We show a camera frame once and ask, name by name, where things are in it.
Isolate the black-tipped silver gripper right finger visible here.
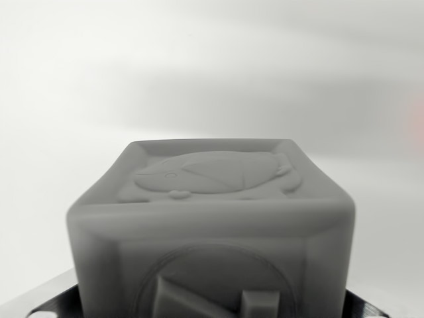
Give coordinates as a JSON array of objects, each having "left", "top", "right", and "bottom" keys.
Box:
[{"left": 345, "top": 287, "right": 396, "bottom": 318}]

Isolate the black-tipped silver gripper left finger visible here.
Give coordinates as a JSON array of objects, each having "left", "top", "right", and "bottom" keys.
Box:
[{"left": 28, "top": 284, "right": 80, "bottom": 318}]

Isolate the grey embossed rubber cube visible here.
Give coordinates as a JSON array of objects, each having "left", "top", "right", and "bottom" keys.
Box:
[{"left": 65, "top": 138, "right": 356, "bottom": 318}]

